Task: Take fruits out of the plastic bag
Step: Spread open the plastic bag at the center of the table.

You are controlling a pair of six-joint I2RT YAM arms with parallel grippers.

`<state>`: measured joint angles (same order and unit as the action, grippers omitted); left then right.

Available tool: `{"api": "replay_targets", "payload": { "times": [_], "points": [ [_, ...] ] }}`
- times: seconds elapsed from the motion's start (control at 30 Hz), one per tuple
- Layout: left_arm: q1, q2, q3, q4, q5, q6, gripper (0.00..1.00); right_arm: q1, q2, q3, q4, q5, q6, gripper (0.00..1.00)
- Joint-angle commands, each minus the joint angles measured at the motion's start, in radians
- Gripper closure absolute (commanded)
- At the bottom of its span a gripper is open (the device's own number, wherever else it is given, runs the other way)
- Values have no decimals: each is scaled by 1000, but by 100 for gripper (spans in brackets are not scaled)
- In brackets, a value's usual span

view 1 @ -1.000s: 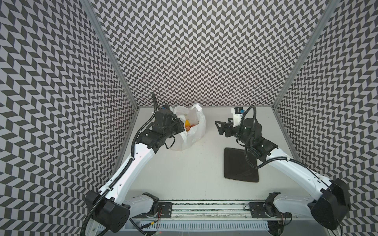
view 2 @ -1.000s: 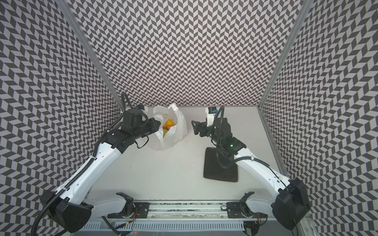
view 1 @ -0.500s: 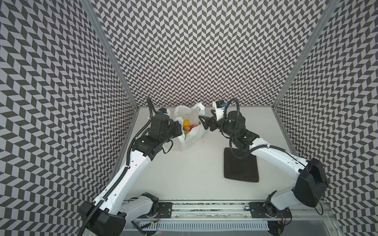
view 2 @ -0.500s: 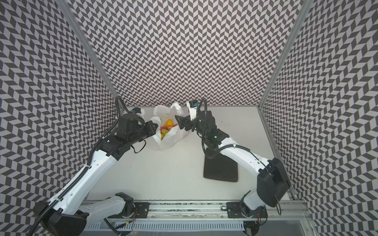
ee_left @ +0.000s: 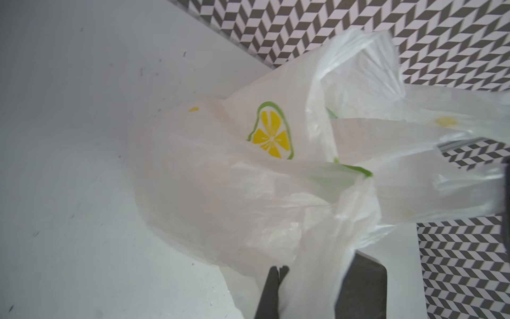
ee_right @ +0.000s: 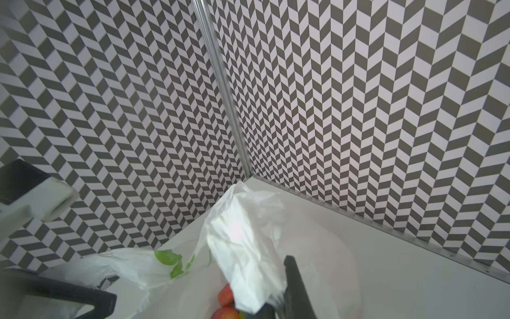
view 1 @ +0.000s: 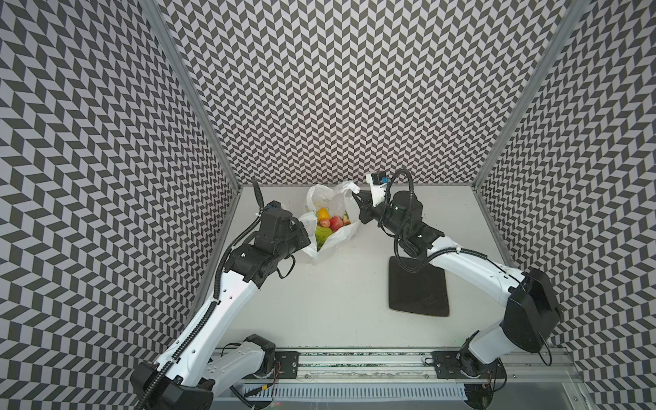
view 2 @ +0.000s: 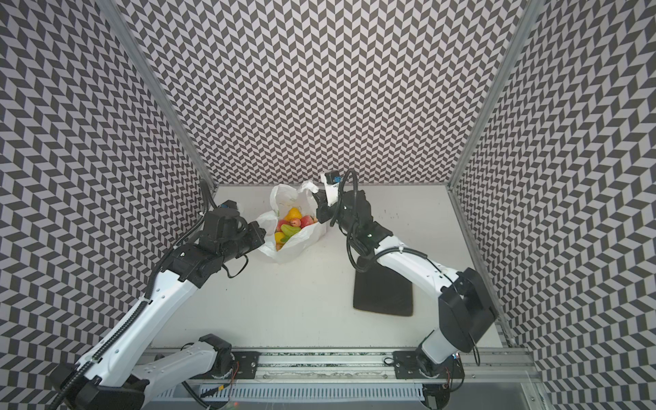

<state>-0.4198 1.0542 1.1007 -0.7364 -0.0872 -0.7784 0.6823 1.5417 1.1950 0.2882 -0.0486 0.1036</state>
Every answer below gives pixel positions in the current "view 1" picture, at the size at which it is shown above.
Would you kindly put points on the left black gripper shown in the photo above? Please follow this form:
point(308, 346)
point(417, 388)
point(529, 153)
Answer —
point(303, 241)

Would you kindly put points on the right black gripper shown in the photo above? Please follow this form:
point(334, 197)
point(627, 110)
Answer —
point(366, 208)

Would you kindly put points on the green pear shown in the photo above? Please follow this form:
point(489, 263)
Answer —
point(321, 235)

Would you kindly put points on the white plastic bag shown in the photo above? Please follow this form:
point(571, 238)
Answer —
point(338, 200)

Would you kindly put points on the red apple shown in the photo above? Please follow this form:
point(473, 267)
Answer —
point(336, 223)

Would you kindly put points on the yellow lemon with leaves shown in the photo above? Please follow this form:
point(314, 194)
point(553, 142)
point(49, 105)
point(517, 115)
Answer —
point(324, 218)

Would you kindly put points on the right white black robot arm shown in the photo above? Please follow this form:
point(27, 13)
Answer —
point(531, 309)

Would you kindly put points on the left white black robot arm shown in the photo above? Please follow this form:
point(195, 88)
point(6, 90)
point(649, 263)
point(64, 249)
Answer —
point(184, 376)

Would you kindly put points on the black square tray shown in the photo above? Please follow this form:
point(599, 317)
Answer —
point(424, 293)

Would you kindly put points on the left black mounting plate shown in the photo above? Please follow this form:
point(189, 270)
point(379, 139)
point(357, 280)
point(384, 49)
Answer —
point(286, 364)

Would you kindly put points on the black mounting plate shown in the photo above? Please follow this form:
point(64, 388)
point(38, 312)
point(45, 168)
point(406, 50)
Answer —
point(451, 364)
point(286, 364)

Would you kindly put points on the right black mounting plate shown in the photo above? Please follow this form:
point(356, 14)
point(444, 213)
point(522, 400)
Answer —
point(451, 364)

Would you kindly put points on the white vent grille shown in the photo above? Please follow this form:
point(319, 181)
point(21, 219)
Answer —
point(357, 392)

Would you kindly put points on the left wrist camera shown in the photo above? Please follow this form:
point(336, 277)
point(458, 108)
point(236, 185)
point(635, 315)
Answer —
point(273, 205)

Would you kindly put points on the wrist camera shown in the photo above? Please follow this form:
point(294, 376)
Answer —
point(273, 205)
point(378, 182)

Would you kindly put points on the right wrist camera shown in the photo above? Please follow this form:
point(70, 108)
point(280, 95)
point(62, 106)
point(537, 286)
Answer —
point(378, 182)

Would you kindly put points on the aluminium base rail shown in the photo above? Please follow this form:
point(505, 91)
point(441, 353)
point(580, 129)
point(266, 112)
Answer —
point(379, 365)

